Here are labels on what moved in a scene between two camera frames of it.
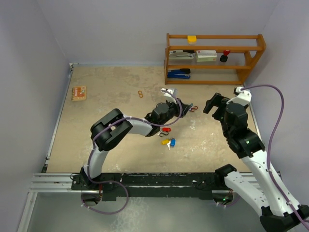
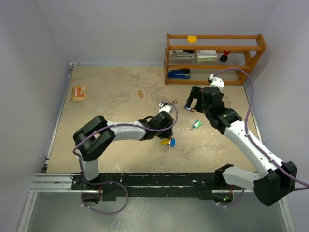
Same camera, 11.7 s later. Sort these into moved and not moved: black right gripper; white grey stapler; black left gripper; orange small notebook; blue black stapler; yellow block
Moved: black right gripper; black left gripper
Not moved: yellow block; white grey stapler; blue black stapler; orange small notebook
